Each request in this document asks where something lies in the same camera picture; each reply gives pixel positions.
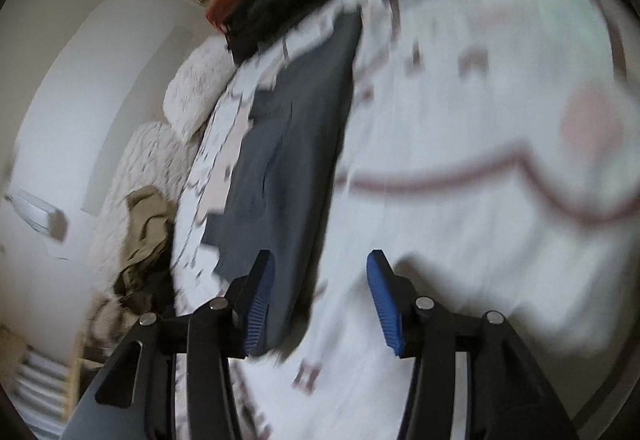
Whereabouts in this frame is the dark grey garment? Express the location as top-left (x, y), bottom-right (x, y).
top-left (202, 10), bottom-right (363, 362)

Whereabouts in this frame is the stack of black folded clothes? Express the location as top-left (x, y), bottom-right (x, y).
top-left (220, 0), bottom-right (353, 66)

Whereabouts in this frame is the white fluffy blanket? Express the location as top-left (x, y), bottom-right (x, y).
top-left (90, 120), bottom-right (202, 301)

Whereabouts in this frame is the khaki garment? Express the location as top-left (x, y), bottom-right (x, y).
top-left (112, 186), bottom-right (177, 317)

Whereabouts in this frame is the white wall air conditioner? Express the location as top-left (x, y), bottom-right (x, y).
top-left (2, 190), bottom-right (69, 241)

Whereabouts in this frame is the printed cartoon bed blanket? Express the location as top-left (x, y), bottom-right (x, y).
top-left (170, 0), bottom-right (640, 440)

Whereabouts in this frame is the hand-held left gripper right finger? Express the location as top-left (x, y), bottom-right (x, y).
top-left (366, 250), bottom-right (583, 440)

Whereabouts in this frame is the fluffy white pillow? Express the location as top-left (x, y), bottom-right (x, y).
top-left (163, 40), bottom-right (239, 141)

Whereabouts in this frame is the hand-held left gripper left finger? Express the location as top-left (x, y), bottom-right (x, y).
top-left (62, 249), bottom-right (276, 440)

